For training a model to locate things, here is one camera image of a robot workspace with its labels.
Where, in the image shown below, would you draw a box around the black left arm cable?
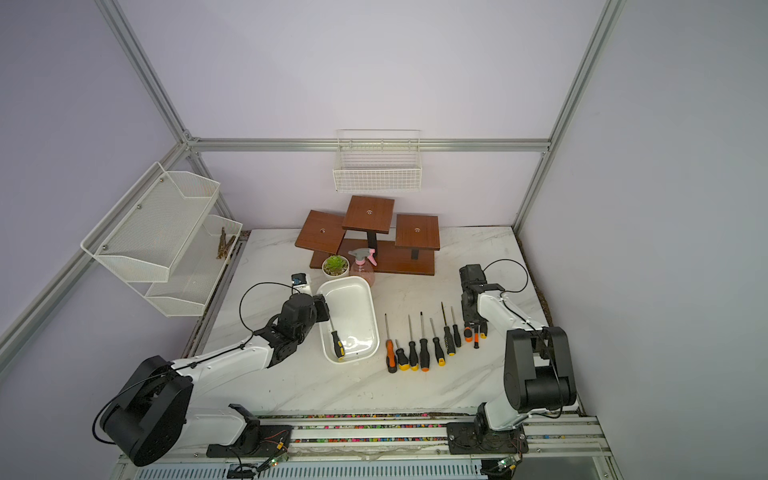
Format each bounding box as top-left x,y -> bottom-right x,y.
91,281 -> 304,446

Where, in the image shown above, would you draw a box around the potted green succulent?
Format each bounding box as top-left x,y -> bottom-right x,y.
321,255 -> 349,279

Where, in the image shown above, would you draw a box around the brown twigs on shelf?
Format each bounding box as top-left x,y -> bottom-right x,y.
217,227 -> 237,259

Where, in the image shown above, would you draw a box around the white mesh shelf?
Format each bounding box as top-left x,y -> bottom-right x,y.
144,215 -> 242,317
80,163 -> 220,283

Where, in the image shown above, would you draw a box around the small black screwdriver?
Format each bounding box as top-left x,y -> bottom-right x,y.
408,317 -> 419,371

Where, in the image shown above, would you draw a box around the white mesh lower shelf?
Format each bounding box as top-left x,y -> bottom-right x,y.
144,215 -> 242,317

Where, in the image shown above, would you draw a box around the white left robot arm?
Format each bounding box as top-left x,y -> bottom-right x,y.
91,292 -> 330,467

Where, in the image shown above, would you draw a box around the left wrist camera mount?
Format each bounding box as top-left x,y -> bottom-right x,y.
291,273 -> 312,295

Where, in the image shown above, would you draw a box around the brown wooden tiered stand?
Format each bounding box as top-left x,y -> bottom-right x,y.
295,195 -> 441,276

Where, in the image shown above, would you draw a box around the pink spray bottle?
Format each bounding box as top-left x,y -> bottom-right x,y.
348,247 -> 377,286

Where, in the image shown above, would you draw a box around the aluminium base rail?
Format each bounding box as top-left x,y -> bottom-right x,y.
112,411 -> 622,479

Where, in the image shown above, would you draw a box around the white storage box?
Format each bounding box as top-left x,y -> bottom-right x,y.
317,276 -> 381,365

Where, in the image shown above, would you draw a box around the white mesh upper shelf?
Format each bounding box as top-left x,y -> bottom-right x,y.
80,163 -> 220,283

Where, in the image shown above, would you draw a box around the aluminium frame post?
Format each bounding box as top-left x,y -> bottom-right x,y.
512,0 -> 626,236

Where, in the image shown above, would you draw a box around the black yellow stubby screwdriver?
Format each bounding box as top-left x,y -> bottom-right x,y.
394,340 -> 409,371

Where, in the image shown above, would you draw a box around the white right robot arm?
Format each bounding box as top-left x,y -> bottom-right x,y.
446,264 -> 577,454

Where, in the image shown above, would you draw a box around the white wire wall basket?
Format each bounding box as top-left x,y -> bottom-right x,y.
332,129 -> 423,194

